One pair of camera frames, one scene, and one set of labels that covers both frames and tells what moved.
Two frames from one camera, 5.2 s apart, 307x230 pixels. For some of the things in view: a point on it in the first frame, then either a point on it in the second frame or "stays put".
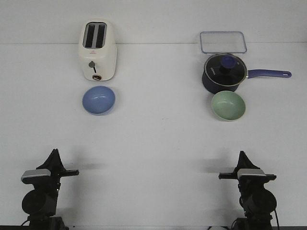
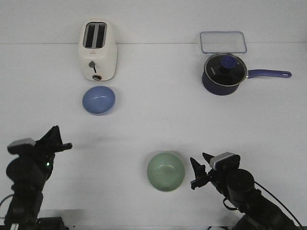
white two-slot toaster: [98, 51] stays put
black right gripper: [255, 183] to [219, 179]
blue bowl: [99, 100] stays put
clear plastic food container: [222, 42] stays put
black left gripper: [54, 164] to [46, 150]
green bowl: [228, 106] to [165, 171]
